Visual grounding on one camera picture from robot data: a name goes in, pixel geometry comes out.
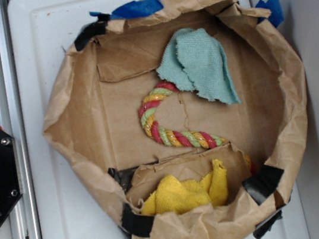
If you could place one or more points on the brown paper bag bin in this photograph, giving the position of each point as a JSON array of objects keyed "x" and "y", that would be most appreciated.
[{"x": 123, "y": 129}]

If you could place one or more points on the teal cloth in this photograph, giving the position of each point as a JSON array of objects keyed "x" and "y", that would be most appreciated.
[{"x": 195, "y": 61}]

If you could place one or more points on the yellow cloth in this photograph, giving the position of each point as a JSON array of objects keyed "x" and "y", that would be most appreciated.
[{"x": 180, "y": 197}]

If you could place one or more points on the blue tape top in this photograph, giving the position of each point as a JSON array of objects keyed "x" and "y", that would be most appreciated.
[{"x": 132, "y": 10}]

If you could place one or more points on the blue tape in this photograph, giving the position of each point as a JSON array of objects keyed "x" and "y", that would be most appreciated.
[
  {"x": 132, "y": 10},
  {"x": 277, "y": 15}
]

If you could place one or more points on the white tray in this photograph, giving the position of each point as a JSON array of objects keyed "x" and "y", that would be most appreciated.
[{"x": 41, "y": 32}]

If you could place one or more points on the blue tape right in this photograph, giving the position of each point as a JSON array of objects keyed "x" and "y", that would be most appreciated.
[{"x": 277, "y": 15}]

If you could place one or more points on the aluminium rail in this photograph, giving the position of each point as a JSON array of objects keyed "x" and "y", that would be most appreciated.
[{"x": 24, "y": 217}]

